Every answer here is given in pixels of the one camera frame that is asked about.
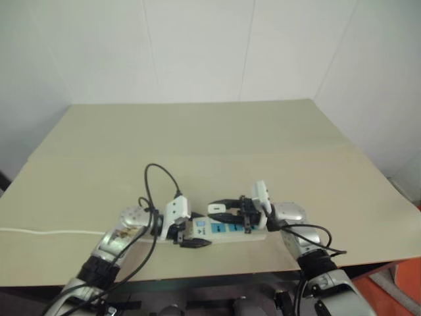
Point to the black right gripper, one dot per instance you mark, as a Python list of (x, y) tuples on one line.
[(247, 213)]

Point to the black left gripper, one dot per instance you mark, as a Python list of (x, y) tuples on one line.
[(175, 234)]

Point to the white charger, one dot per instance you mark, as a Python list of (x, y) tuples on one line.
[(217, 208)]

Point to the white power strip blue sockets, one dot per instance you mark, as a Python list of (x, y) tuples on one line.
[(227, 230)]

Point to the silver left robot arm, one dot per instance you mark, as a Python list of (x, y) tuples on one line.
[(112, 238)]

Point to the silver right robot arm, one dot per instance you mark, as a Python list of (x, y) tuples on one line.
[(296, 214)]

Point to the orange floor object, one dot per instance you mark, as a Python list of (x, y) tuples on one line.
[(388, 296)]

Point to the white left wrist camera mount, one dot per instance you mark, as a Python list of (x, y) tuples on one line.
[(176, 208)]

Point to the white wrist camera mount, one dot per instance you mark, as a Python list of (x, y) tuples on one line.
[(260, 192), (176, 208)]

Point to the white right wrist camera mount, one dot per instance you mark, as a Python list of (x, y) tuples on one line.
[(260, 192)]

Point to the dark object at wall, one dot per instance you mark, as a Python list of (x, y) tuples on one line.
[(3, 184)]

